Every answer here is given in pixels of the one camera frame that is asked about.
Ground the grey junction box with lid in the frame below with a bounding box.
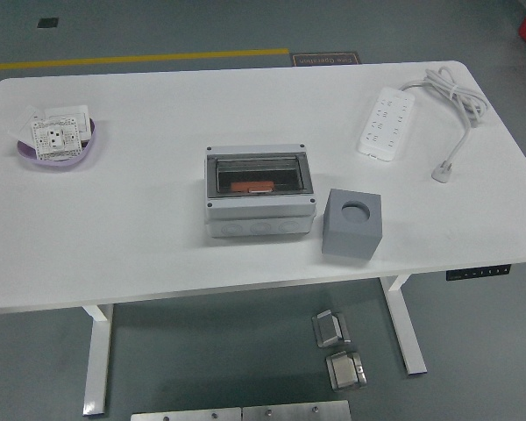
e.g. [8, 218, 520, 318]
[203, 143, 317, 239]

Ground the orange cylinder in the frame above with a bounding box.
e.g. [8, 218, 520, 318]
[230, 181, 274, 195]

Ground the grey cube with round hole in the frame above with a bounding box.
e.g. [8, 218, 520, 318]
[322, 188, 383, 260]

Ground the grey metal foot block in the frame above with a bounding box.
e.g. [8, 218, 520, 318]
[310, 310, 352, 350]
[324, 350, 369, 392]

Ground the white power strip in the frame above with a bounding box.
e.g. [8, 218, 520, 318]
[356, 86, 416, 162]

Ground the dark floor sign with text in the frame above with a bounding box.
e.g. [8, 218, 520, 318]
[290, 52, 360, 68]

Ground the white table leg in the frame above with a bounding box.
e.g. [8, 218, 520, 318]
[82, 303, 115, 417]
[380, 275, 429, 376]

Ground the purple bowl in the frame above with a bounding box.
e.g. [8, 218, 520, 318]
[16, 116, 98, 167]

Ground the black table control panel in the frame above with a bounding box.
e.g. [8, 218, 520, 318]
[445, 264, 513, 281]

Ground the white plastic card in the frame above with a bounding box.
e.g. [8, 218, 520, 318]
[7, 105, 45, 144]

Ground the grey metal base plate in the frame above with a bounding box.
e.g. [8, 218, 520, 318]
[241, 399, 352, 421]
[130, 407, 243, 421]

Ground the white wall switch panel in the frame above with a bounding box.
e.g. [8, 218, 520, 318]
[43, 103, 92, 141]

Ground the white wall socket panel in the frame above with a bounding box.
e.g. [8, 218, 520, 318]
[29, 117, 83, 160]

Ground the white power cord with plug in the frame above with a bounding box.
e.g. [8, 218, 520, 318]
[398, 66, 491, 184]

